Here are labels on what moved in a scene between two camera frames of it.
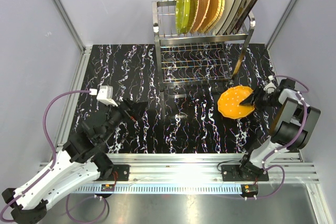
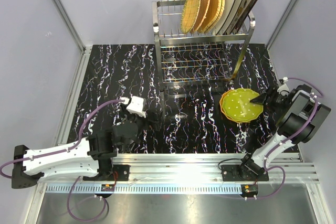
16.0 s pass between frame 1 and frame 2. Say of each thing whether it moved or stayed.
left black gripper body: moved
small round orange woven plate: stayed
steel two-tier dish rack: stayed
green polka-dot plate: moved
